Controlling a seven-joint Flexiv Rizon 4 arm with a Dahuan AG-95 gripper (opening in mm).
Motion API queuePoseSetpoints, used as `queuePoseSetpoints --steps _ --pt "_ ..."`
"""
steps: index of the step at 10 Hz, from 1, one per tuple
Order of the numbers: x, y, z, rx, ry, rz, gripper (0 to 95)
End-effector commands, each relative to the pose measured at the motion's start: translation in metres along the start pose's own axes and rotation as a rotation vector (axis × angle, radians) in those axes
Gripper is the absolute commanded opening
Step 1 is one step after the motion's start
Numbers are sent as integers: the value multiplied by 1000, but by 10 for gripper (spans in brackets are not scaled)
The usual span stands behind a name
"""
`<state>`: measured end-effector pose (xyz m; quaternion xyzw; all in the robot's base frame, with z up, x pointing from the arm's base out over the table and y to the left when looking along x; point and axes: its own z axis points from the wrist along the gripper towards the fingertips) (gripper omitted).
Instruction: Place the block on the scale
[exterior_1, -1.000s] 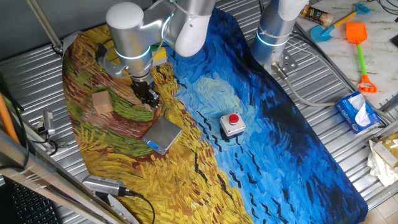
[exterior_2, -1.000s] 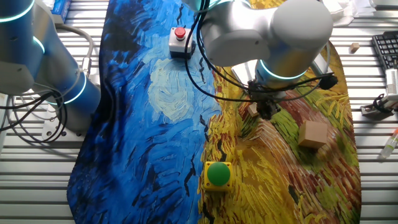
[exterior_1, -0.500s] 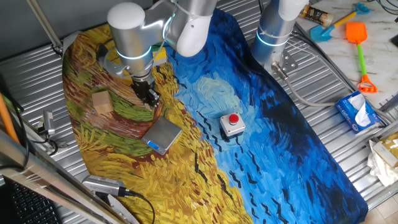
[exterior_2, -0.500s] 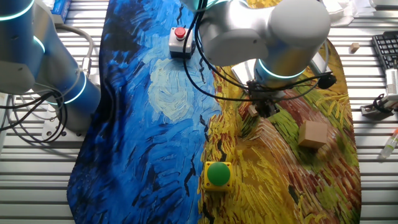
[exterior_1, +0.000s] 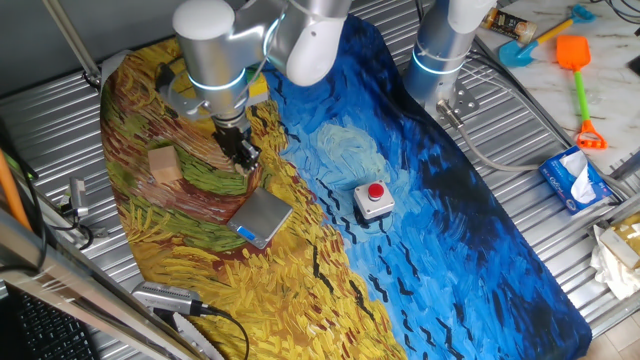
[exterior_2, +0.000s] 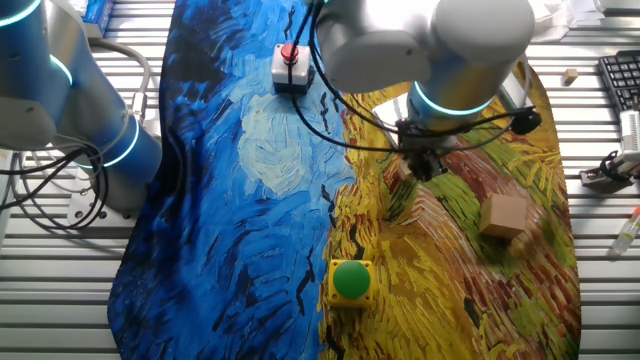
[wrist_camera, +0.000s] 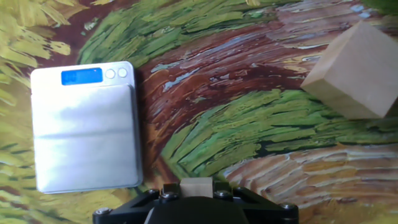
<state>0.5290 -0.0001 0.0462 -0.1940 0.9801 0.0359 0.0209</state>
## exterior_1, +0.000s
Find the black keyboard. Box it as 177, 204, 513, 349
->
9, 289, 101, 360

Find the black hanging cable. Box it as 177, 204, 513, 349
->
0, 119, 49, 275

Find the brown labelled bottle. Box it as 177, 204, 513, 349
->
479, 7, 539, 45

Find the small silver camera on mount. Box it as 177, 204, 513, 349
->
59, 177, 109, 239

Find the green button yellow box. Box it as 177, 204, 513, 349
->
247, 69, 271, 101

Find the white crumpled cloth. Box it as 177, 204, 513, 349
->
589, 224, 640, 301

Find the painted van gogh mat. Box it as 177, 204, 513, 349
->
99, 14, 594, 360

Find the metal base plate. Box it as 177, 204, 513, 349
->
424, 79, 481, 122

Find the brown packet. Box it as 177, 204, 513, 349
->
598, 212, 640, 271

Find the white serrated strip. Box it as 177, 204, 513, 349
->
172, 312, 226, 360

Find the grey metal pole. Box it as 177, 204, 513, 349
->
42, 0, 104, 90

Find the blue tissue box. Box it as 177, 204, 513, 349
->
538, 145, 614, 216

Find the grey corrugated hose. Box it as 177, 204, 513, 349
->
436, 99, 544, 174

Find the silver digital scale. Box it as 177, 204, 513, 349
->
226, 187, 295, 250

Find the large wooden block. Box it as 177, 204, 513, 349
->
147, 145, 184, 184

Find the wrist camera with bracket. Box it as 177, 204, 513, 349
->
154, 62, 212, 121

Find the red button grey box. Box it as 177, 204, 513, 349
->
353, 180, 396, 221

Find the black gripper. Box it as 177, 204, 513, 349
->
212, 113, 262, 174

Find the aluminium frame bar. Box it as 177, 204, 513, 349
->
0, 207, 206, 360

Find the blue toy shovel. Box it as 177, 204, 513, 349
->
498, 3, 597, 69

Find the silver box device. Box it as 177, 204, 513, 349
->
132, 280, 207, 317

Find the black device cable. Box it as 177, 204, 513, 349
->
199, 303, 251, 360

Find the orange pole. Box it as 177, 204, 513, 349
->
0, 149, 32, 231

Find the base cable bundle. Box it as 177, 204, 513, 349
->
464, 37, 576, 147

